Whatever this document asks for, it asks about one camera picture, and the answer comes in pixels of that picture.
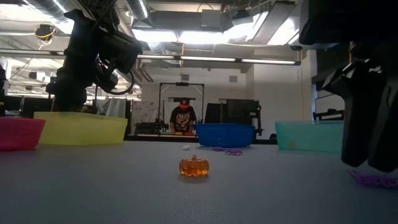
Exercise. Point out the translucent yellow-green plastic bin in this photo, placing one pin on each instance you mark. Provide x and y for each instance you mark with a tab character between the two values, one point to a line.
77	129

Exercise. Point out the black low partition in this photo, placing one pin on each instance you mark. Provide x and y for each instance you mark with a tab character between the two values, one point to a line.
31	107

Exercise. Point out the long ceiling light bar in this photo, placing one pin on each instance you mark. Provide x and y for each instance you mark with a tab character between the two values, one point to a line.
217	58

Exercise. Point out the pink round plastic bowl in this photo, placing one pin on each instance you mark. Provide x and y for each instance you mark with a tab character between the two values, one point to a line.
18	133

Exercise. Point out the black background robot arm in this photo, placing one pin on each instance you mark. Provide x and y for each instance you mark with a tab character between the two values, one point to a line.
160	124

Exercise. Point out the translucent teal plastic bin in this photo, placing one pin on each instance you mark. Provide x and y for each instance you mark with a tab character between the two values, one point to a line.
311	135

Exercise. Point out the black cabinet machine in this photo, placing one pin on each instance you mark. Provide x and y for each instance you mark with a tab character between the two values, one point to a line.
236	112

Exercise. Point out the person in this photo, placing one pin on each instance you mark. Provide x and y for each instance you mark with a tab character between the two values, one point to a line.
183	116

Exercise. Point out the black ceiling camera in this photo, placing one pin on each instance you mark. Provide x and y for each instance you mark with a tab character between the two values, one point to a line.
44	31

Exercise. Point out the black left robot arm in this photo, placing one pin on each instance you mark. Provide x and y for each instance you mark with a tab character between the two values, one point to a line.
102	46

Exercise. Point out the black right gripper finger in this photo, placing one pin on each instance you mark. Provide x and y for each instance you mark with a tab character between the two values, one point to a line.
362	124
385	137

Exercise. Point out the grey wall vent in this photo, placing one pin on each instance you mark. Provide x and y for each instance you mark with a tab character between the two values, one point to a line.
233	78

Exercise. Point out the black frame robot station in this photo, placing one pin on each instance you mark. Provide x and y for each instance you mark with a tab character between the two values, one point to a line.
182	83

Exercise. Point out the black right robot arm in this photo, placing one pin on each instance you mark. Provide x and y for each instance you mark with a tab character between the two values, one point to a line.
348	18

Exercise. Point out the purple plastic spider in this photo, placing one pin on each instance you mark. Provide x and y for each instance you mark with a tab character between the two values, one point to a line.
219	149
234	152
373	180

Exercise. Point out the grey fabric cover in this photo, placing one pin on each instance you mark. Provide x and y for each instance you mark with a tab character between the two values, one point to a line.
113	107

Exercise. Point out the black table frame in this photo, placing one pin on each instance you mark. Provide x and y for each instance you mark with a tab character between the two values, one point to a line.
161	138

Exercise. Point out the silver ventilation duct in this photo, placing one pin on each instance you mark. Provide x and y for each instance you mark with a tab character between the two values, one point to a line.
273	28

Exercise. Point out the blue plastic basket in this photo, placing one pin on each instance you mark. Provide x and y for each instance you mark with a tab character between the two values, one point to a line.
224	135

